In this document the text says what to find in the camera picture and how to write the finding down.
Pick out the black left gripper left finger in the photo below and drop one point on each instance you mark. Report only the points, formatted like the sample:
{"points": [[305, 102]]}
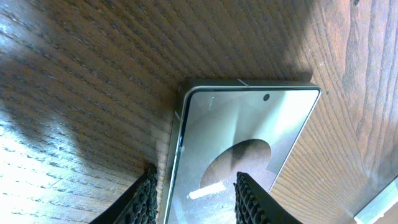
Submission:
{"points": [[137, 205]]}

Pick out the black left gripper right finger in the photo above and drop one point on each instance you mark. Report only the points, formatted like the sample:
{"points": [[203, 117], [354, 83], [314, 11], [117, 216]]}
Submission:
{"points": [[254, 205]]}

